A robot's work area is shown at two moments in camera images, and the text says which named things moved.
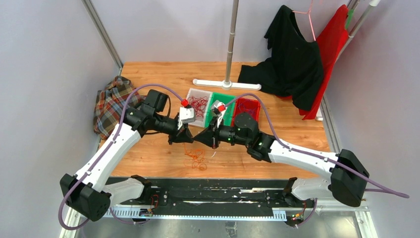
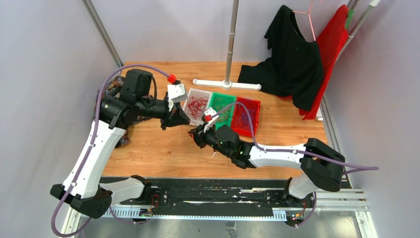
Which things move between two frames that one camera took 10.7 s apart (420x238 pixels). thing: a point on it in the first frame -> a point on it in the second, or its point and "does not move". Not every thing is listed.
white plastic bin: [199, 99] does not move
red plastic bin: [246, 105] does not move
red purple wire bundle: [198, 158] -> [191, 123]
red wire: [198, 104] does not move
